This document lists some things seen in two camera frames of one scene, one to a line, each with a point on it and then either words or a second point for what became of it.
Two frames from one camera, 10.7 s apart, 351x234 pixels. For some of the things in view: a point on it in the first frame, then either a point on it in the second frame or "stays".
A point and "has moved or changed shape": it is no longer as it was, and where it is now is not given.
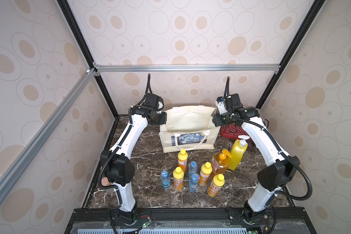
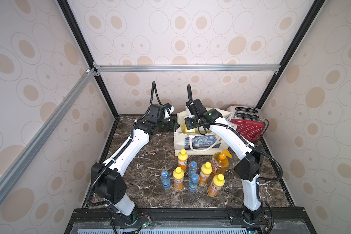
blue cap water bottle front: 194,179 stays
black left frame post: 82,43 stays
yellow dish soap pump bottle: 239,147 has moved or changed shape
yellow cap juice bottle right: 218,181 stays
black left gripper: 164,119 → 173,127
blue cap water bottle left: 165,179 stays
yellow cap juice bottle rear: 183,157 stays
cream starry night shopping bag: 188,128 has moved or changed shape
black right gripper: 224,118 → 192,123
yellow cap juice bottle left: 178,174 stays
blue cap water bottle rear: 193,168 stays
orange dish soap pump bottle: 220,163 stays
